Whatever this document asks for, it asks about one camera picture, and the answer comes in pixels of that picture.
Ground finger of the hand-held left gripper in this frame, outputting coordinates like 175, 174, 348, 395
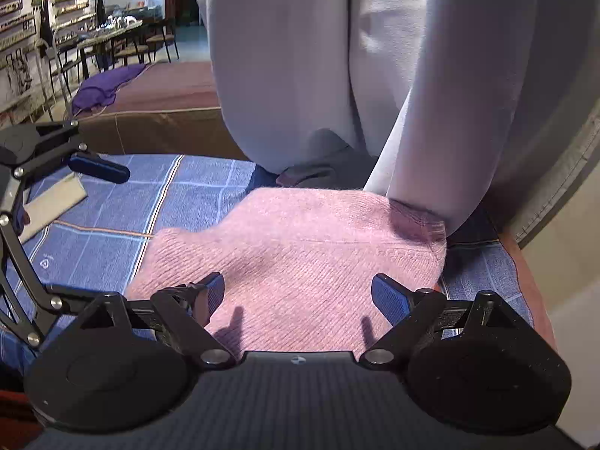
14, 147, 131, 185
0, 213, 101, 348

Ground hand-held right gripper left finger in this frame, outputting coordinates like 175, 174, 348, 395
74, 272, 237, 369

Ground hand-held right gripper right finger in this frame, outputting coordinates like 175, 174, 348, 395
357, 273, 536, 367

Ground pink knit cardigan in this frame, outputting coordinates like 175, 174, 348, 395
124, 186, 448, 354

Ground blue plaid bed sheet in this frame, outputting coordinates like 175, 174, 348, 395
0, 152, 535, 376

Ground cream sweater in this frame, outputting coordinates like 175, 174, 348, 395
19, 172, 89, 243

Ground purple cloth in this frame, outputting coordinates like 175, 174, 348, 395
70, 63, 153, 116

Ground brown bed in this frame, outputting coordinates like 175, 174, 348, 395
70, 60, 249, 160

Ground black chair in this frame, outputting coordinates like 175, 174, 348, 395
145, 19, 179, 64
112, 33, 146, 66

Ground dining table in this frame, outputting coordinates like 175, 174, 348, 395
77, 19, 144, 80

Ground wall display shelves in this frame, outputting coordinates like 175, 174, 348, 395
0, 0, 101, 118

